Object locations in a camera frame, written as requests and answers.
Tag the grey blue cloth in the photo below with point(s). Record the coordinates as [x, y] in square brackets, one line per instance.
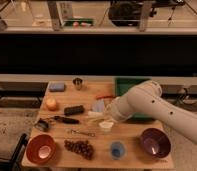
[99, 106]

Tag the bunch of dark grapes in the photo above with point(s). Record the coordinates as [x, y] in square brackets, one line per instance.
[83, 148]

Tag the orange fruit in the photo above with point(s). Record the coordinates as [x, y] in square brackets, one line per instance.
[51, 104]

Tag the black rectangular block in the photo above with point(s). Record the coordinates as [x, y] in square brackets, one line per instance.
[73, 110]

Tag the blue plastic cup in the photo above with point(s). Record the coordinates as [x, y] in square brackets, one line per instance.
[117, 150]

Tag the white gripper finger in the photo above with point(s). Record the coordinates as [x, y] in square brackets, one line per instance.
[94, 114]

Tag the white plastic cup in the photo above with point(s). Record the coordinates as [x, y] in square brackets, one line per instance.
[106, 126]

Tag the blue sponge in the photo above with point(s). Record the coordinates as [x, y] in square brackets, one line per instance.
[56, 87]

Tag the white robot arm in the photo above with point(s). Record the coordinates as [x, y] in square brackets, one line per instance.
[146, 98]

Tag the black handled tool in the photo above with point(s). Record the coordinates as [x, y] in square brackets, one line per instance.
[66, 120]

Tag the metal clip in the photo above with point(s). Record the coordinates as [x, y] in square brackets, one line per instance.
[42, 125]

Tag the green plastic tray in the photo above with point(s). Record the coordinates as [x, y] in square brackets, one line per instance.
[122, 85]

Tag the red bowl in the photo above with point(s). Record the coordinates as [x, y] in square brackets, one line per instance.
[40, 149]

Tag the purple bowl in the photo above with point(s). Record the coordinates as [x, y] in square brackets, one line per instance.
[155, 142]

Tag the small metal cup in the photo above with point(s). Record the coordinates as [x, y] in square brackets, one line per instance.
[78, 83]

